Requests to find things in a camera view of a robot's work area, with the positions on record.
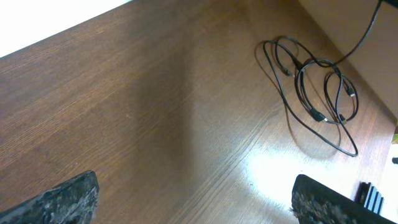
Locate black usb cables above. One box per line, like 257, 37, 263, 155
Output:
262, 0, 383, 158

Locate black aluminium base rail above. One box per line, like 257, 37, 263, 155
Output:
355, 182, 384, 215

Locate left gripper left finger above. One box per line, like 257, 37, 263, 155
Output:
1, 170, 100, 224

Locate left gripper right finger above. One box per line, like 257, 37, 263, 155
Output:
291, 174, 391, 224

